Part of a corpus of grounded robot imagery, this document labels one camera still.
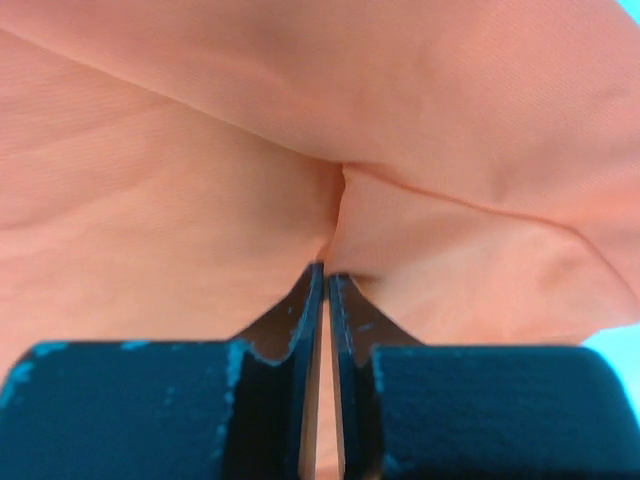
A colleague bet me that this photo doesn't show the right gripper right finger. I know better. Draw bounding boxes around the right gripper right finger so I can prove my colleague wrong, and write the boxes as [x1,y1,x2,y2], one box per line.
[327,273,422,479]

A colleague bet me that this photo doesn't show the orange t shirt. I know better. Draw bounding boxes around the orange t shirt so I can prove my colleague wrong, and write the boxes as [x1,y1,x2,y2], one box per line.
[0,0,640,480]

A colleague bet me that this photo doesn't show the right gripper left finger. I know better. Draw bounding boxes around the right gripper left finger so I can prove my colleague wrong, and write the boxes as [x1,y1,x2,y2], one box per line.
[221,263,324,479]

